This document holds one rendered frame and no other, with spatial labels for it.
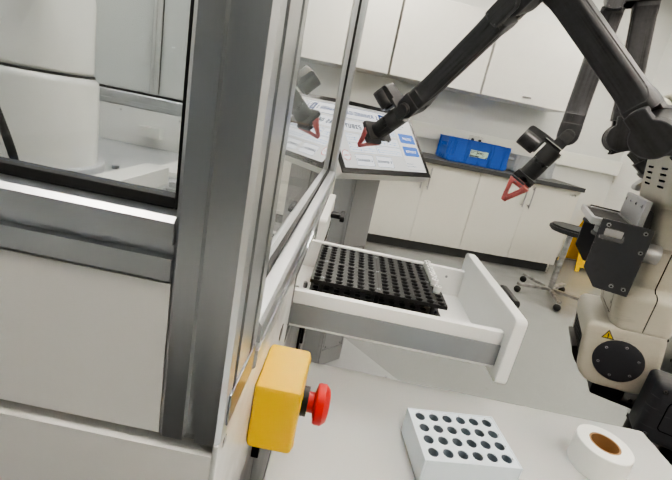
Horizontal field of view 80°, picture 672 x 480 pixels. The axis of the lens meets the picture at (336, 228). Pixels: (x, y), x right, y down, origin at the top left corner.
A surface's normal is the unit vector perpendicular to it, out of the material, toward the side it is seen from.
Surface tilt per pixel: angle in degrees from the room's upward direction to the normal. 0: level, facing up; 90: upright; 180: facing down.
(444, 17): 90
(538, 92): 90
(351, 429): 0
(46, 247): 90
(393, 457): 0
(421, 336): 90
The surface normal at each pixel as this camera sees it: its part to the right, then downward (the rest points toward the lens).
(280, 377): 0.19, -0.94
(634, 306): -0.45, 0.17
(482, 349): -0.07, 0.28
